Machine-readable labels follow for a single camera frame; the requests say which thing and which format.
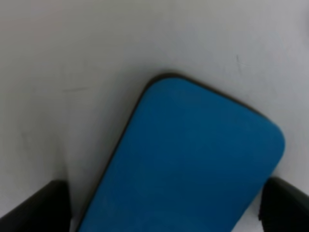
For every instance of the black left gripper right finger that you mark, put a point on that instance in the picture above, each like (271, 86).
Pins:
(283, 207)

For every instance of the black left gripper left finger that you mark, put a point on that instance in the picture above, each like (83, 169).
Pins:
(48, 210)

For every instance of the blue whiteboard eraser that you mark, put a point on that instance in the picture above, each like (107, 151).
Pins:
(190, 159)

